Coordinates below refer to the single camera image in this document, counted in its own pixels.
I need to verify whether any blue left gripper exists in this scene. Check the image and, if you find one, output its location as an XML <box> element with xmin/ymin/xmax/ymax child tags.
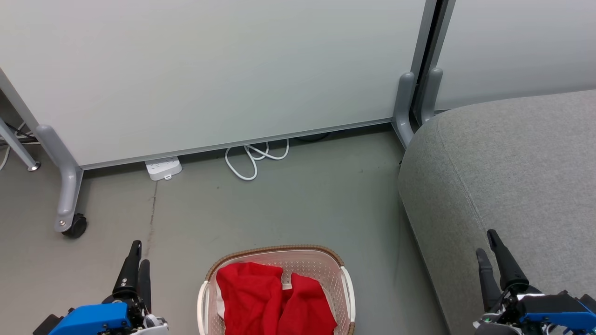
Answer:
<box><xmin>33</xmin><ymin>240</ymin><xmax>169</xmax><ymax>335</ymax></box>

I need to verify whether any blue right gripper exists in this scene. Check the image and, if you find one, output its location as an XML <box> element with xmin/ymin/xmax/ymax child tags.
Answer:
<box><xmin>474</xmin><ymin>229</ymin><xmax>596</xmax><ymax>335</ymax></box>

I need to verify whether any plain red garment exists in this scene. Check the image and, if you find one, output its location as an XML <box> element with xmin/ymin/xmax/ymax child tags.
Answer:
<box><xmin>216</xmin><ymin>262</ymin><xmax>293</xmax><ymax>335</ymax></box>

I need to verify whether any grey fabric sofa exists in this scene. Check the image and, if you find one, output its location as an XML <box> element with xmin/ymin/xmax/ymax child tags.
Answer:
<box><xmin>398</xmin><ymin>90</ymin><xmax>596</xmax><ymax>335</ymax></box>

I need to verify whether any black caster wheel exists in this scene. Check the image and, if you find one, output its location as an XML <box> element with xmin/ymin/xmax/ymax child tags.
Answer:
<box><xmin>62</xmin><ymin>214</ymin><xmax>88</xmax><ymax>239</ymax></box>

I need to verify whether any white power strip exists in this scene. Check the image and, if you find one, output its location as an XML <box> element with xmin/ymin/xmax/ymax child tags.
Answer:
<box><xmin>144</xmin><ymin>157</ymin><xmax>183</xmax><ymax>181</ymax></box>

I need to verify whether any grey partition leg with caster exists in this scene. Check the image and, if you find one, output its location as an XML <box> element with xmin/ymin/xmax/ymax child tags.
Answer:
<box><xmin>36</xmin><ymin>124</ymin><xmax>84</xmax><ymax>233</ymax></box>

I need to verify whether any white plastic laundry basket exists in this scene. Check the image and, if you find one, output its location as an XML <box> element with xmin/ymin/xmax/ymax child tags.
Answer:
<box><xmin>197</xmin><ymin>245</ymin><xmax>357</xmax><ymax>335</ymax></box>

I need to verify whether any thin metal stand leg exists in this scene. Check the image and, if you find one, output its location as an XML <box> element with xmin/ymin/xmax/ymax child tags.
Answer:
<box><xmin>0</xmin><ymin>118</ymin><xmax>41</xmax><ymax>172</ymax></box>

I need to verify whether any grey curved partition leg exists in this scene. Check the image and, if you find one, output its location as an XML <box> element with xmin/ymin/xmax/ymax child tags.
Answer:
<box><xmin>421</xmin><ymin>68</ymin><xmax>444</xmax><ymax>125</ymax></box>
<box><xmin>393</xmin><ymin>72</ymin><xmax>416</xmax><ymax>149</ymax></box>

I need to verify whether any large white partition panel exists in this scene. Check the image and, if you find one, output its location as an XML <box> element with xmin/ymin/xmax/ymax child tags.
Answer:
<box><xmin>0</xmin><ymin>0</ymin><xmax>439</xmax><ymax>171</ymax></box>

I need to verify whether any narrow white partition panel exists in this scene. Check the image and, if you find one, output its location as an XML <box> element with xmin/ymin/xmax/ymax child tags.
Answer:
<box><xmin>421</xmin><ymin>0</ymin><xmax>596</xmax><ymax>112</ymax></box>

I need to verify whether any white coiled power cable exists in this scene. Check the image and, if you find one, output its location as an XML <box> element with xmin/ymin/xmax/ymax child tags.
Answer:
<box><xmin>225</xmin><ymin>139</ymin><xmax>290</xmax><ymax>181</ymax></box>

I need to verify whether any thin white floor cable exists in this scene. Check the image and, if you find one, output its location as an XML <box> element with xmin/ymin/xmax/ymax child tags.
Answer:
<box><xmin>0</xmin><ymin>135</ymin><xmax>28</xmax><ymax>171</ymax></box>

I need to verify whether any black cable under partition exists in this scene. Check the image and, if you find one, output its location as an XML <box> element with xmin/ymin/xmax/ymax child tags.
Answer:
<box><xmin>292</xmin><ymin>132</ymin><xmax>332</xmax><ymax>142</ymax></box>

